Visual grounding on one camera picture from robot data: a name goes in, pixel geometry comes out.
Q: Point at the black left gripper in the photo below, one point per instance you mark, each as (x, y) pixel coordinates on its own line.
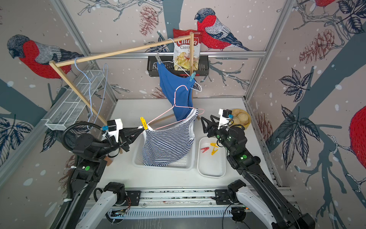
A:
(126, 137)

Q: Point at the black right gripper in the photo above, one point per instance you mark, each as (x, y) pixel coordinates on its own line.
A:
(209, 129)

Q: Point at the yellow clothespin striped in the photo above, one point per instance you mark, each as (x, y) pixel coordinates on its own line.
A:
(144, 123)
(214, 151)

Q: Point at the red clothespin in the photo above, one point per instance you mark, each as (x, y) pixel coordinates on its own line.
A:
(204, 149)

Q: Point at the blue white striped tank top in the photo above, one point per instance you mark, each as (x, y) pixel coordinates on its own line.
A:
(163, 147)

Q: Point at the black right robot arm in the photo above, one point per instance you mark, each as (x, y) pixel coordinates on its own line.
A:
(256, 191)

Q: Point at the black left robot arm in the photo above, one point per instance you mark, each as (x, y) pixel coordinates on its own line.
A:
(86, 204)

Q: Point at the yellow bowl with buns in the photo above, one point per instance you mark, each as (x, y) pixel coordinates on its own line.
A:
(241, 117)

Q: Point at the white plastic tray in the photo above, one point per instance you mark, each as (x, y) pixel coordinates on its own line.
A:
(211, 166)

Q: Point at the white perforated plastic basket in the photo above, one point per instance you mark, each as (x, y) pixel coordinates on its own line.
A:
(186, 163)

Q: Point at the teal clothespin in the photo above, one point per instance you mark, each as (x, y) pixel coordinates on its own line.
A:
(192, 76)

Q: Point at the cassava chips bag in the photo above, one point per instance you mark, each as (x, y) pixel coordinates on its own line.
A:
(182, 49)

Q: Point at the grey clothespin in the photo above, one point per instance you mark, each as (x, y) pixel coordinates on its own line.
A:
(158, 59)

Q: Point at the wooden clothes rack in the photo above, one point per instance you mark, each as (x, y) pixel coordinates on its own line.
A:
(134, 76)

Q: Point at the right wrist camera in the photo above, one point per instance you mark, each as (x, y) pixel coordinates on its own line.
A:
(225, 118)

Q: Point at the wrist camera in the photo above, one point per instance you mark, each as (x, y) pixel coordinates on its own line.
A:
(113, 128)
(225, 118)

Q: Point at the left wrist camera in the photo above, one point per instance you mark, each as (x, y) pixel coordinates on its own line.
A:
(113, 128)

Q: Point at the white wire wall basket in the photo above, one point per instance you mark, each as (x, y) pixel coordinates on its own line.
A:
(72, 106)

